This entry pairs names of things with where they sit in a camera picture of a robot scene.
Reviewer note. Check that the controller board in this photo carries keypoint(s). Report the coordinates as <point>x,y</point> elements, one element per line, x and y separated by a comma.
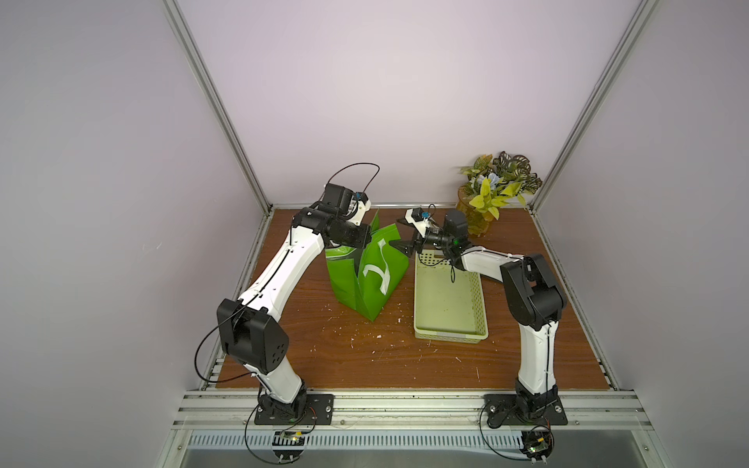
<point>538,443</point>
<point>288,446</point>

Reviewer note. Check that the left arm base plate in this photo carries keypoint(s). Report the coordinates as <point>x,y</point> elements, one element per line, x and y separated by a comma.
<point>307,409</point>

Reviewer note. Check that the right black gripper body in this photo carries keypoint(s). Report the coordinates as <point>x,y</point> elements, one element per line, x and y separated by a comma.
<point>419,241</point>

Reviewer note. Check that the left controller board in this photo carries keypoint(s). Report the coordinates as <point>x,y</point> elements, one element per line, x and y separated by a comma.
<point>288,446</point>

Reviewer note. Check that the right controller board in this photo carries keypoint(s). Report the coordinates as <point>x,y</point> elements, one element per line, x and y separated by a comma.
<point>538,443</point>

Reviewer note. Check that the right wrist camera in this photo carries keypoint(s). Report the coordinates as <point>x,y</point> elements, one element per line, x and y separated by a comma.
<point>420,220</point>

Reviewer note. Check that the light green plastic basket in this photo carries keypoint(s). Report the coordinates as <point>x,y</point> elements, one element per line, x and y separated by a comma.
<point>449,303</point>

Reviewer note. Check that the potted artificial plant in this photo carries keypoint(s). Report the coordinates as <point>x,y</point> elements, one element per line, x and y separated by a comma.
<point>494,182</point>

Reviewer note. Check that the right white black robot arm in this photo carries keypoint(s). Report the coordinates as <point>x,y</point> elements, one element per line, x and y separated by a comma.
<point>535,300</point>

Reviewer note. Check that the aluminium front rail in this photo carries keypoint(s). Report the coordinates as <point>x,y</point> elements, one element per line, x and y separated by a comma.
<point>419,409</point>

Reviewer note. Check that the green insulated delivery bag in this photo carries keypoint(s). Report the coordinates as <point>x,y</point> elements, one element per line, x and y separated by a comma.
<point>363,279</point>

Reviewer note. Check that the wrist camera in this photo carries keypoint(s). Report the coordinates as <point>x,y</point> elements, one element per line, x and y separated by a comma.
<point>344,203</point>
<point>420,220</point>

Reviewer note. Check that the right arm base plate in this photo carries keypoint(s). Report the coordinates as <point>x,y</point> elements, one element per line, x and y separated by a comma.
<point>511,409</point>

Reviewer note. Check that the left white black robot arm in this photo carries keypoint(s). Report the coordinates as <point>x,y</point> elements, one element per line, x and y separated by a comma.
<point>249,328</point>

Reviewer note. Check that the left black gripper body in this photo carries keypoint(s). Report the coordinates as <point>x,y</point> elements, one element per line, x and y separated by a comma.
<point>349,235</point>

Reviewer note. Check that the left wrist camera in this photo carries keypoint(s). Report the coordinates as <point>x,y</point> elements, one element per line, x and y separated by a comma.
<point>344,203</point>

